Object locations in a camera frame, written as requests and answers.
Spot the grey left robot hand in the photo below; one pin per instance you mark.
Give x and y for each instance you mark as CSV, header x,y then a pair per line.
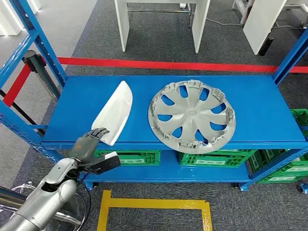
x,y
81,148

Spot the white plastic car body part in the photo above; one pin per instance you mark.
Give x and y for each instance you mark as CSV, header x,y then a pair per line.
x,y
115,111

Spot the blue metal shelf rack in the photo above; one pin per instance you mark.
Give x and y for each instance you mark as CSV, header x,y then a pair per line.
x,y
84,111
304,188

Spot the black pole stand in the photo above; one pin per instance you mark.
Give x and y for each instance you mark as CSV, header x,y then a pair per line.
x,y
21,111

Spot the dark-headed barrier stanchion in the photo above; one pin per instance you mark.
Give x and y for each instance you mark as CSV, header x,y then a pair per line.
x,y
33,60

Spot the yellow floor tape square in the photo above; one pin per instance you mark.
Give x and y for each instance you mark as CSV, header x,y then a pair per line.
x,y
154,203

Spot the silver wheel hubcap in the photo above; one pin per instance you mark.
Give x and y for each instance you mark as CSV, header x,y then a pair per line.
x,y
192,113

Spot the white table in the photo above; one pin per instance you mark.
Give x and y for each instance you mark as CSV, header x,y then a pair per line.
x,y
262,22
199,22

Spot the open green plastic crate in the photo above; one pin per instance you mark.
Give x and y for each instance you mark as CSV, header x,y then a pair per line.
x,y
262,157

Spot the black floor box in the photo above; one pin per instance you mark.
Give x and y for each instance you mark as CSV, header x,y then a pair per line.
x,y
266,47

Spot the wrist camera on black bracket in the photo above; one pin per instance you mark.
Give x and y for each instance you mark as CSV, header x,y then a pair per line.
x,y
108,161

